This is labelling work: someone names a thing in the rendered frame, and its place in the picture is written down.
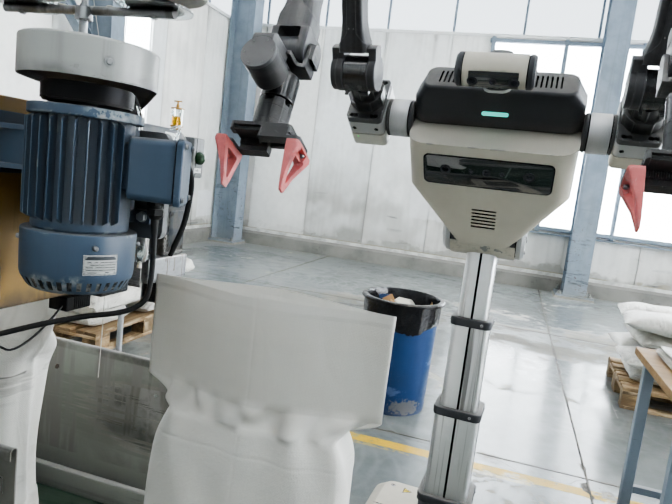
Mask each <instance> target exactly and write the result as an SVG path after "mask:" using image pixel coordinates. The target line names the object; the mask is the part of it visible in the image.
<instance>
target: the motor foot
mask: <svg viewBox="0 0 672 504"><path fill-rule="evenodd" d="M24 115H25V114H23V113H17V112H11V111H5V110H0V172H6V173H22V155H23V135H24Z"/></svg>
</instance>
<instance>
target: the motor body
mask: <svg viewBox="0 0 672 504"><path fill-rule="evenodd" d="M26 111H28V112H31V113H29V114H25V115H24V135H23V155H22V175H21V196H20V212H22V213H23V214H26V215H28V216H30V219H29V222H24V223H22V224H20V225H19V233H16V235H15V236H16V237H17V238H19V245H18V270H19V273H20V275H21V276H22V278H23V279H24V281H25V283H27V284H28V285H29V286H31V287H33V288H35V289H38V290H41V291H46V292H51V293H58V294H69V295H94V294H103V293H109V292H114V291H116V290H119V289H121V288H123V287H124V286H125V285H126V284H127V283H128V281H129V280H130V279H131V277H132V275H133V270H134V261H135V250H136V246H140V242H139V241H136V240H137V232H135V231H134V230H132V229H129V217H130V209H134V203H135V200H129V199H127V198H126V195H125V192H123V191H122V181H123V167H124V153H125V144H126V143H127V142H129V140H130V138H131V137H132V136H137V137H139V136H140V131H139V130H137V129H136V127H144V122H145V119H144V117H142V116H139V115H136V114H131V113H126V112H121V111H116V110H110V109H104V108H98V107H91V106H84V105H77V104H69V103H61V102H52V101H41V100H29V101H27V102H26ZM25 137H26V138H25ZM24 157H25V158H24Z"/></svg>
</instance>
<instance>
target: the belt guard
mask: <svg viewBox="0 0 672 504"><path fill-rule="evenodd" d="M159 69H160V57H159V56H158V55H157V54H156V53H154V52H152V51H150V50H148V49H145V48H143V47H140V46H137V45H134V44H131V43H127V42H124V41H120V40H116V39H112V38H108V37H103V36H98V35H93V34H88V33H82V32H76V31H69V30H62V29H53V28H23V29H20V30H18V31H17V33H16V54H15V72H16V73H18V74H20V75H22V76H25V77H28V78H30V79H33V80H35V81H38V82H40V80H42V79H43V78H56V79H67V80H75V81H81V80H85V81H92V82H96V83H98V84H100V85H106V86H111V87H115V88H120V89H123V90H127V91H130V92H132V93H134V95H135V96H136V97H137V99H138V101H139V104H140V109H141V111H142V110H143V109H144V108H145V107H146V106H147V105H148V104H149V103H150V102H151V101H152V99H153V98H154V97H155V96H156V95H157V94H158V82H159Z"/></svg>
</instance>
